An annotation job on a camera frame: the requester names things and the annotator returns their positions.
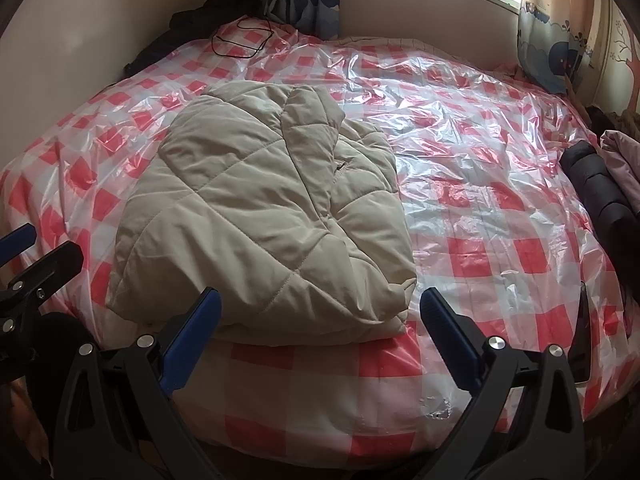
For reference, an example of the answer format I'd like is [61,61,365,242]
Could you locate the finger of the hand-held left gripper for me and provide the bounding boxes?
[0,224,37,267]
[0,241,84,313]

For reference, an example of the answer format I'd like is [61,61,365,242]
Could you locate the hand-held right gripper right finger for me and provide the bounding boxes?
[420,287,588,480]

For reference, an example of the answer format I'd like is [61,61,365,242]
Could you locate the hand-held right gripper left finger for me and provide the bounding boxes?
[52,287,222,480]

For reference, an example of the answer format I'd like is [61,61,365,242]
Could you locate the beige quilted jacket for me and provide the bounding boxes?
[105,82,418,346]

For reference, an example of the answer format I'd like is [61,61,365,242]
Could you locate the pink and grey clothes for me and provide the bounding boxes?
[599,130,640,203]

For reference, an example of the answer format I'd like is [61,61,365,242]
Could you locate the black clothes pile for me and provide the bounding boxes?
[124,0,266,78]

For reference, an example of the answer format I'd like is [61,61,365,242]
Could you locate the red checkered plastic sheet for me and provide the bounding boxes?
[0,22,636,456]

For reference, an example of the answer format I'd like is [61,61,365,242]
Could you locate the black rolled cloth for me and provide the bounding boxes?
[559,141,635,261]

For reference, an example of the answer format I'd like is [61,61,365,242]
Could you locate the cartoon whale curtain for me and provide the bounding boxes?
[516,0,608,95]

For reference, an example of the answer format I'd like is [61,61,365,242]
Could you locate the tree print wardrobe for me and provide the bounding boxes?
[585,0,640,116]

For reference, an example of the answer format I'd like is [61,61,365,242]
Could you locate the blue dotted curtain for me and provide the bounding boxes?
[265,0,342,41]

